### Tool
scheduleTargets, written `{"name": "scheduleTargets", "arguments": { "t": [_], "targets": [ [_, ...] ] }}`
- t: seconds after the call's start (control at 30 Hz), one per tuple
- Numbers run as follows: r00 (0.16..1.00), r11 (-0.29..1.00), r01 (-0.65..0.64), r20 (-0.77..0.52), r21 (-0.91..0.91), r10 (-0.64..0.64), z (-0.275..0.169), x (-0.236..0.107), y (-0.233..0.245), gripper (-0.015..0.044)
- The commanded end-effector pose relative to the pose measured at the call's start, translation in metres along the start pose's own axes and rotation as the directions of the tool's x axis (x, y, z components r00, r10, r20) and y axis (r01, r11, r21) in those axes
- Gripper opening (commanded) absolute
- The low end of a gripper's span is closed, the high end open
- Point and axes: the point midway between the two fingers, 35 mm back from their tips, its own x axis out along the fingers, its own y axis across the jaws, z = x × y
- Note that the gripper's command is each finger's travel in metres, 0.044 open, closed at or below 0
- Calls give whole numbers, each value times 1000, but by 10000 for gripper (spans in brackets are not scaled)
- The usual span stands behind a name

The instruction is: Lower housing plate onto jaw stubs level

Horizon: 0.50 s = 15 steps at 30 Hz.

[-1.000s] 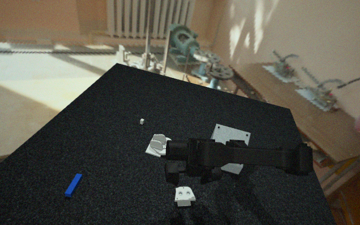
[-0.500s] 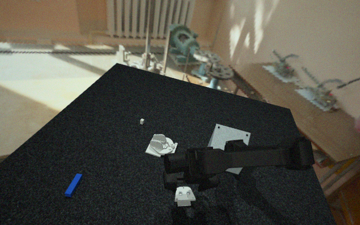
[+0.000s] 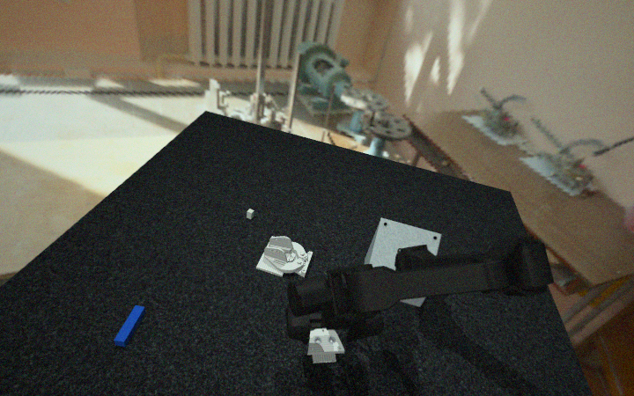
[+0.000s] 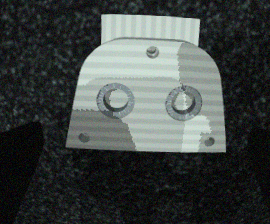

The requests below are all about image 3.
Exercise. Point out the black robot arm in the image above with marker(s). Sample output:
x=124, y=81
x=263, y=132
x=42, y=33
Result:
x=514, y=266

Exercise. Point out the blue rectangular bar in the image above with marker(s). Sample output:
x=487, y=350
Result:
x=130, y=326

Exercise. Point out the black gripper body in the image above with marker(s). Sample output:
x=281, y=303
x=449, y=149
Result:
x=299, y=327

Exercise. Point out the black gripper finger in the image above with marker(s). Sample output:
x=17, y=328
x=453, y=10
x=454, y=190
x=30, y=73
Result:
x=356, y=333
x=305, y=341

